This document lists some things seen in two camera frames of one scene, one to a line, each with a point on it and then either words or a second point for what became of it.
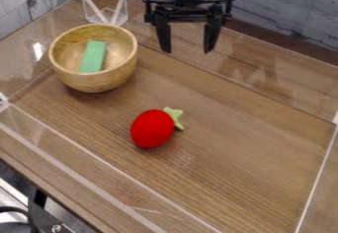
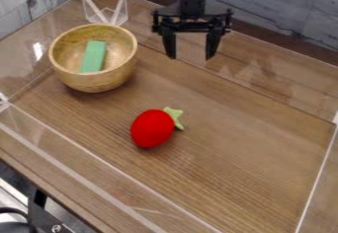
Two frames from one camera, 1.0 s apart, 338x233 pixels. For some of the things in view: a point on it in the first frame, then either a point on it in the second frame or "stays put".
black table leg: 40,197 stays put
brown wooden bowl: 66,50 stays put
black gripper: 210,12 -> 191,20
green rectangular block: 92,59 stays put
